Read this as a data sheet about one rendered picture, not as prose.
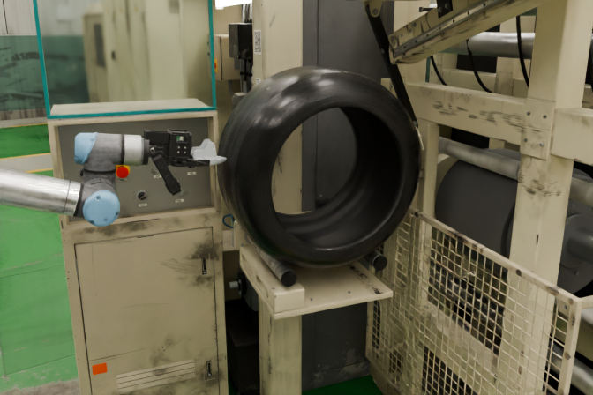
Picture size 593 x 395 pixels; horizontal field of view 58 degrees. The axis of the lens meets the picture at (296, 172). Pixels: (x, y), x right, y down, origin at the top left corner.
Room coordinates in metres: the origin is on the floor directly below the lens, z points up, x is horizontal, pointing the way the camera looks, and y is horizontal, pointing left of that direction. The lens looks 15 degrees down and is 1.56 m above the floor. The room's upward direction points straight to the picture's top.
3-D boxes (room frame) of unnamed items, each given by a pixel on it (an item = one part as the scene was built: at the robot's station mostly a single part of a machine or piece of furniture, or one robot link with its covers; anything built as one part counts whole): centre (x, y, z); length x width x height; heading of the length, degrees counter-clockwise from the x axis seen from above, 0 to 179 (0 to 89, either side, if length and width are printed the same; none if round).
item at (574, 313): (1.45, -0.44, 0.65); 0.90 x 0.02 x 0.70; 21
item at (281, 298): (1.49, 0.08, 0.84); 0.36 x 0.09 x 0.06; 21
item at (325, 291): (1.54, -0.05, 0.80); 0.37 x 0.36 x 0.02; 111
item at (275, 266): (1.49, 0.08, 0.90); 0.35 x 0.05 x 0.05; 21
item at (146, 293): (1.97, 0.61, 0.63); 0.56 x 0.41 x 1.27; 111
